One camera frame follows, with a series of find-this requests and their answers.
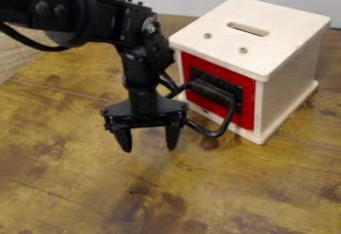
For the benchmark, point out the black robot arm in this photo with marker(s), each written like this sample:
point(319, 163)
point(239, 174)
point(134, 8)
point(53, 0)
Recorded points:
point(55, 25)

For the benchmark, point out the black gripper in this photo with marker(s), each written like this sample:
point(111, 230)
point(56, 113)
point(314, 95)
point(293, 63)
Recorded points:
point(144, 109)

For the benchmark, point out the white wooden box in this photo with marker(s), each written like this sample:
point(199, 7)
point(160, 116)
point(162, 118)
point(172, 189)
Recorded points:
point(266, 42)

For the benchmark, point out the red drawer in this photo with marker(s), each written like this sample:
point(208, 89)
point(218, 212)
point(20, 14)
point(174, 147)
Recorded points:
point(231, 83)

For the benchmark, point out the black metal drawer handle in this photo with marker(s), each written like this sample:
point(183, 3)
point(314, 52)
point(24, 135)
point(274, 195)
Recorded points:
point(210, 101)

